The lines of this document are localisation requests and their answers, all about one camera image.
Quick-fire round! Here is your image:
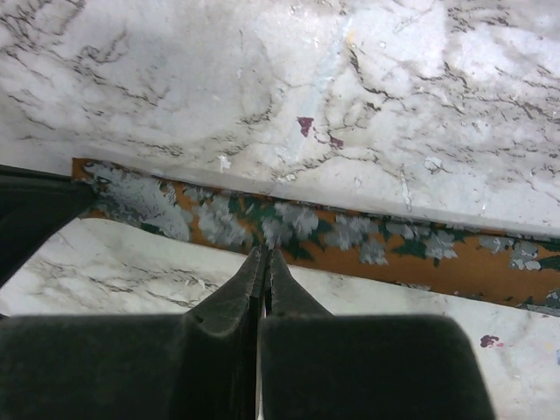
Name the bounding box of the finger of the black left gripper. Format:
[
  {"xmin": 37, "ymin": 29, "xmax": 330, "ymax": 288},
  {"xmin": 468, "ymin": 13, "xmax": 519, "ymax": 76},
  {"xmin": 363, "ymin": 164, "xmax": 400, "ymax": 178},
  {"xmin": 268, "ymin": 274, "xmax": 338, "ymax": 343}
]
[{"xmin": 1, "ymin": 165, "xmax": 96, "ymax": 284}]

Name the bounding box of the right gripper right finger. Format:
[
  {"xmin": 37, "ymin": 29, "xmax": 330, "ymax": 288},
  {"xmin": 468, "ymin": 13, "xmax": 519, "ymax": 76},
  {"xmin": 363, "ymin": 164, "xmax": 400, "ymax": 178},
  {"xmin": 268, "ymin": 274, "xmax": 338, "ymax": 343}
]
[{"xmin": 259, "ymin": 250, "xmax": 494, "ymax": 419}]

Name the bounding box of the brown grey floral tie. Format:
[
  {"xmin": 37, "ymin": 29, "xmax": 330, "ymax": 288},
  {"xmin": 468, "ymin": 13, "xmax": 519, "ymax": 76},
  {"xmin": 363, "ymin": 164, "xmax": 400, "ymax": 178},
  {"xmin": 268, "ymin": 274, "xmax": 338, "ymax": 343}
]
[{"xmin": 72, "ymin": 158, "xmax": 559, "ymax": 315}]

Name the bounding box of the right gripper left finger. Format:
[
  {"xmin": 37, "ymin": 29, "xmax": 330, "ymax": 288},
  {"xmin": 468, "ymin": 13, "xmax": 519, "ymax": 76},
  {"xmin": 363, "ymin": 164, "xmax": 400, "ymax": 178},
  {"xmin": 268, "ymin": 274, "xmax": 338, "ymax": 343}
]
[{"xmin": 1, "ymin": 248, "xmax": 268, "ymax": 419}]

